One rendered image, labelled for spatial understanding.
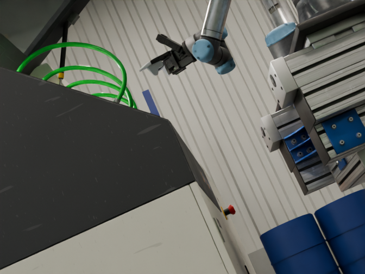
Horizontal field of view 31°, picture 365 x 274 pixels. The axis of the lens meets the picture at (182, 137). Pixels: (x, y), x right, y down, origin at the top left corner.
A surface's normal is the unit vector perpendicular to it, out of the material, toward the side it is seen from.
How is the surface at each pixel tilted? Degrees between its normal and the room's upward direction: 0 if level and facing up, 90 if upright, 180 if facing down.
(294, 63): 90
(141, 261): 90
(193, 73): 90
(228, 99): 90
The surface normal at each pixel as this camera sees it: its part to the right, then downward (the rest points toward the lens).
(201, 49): -0.46, -0.05
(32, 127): -0.14, -0.22
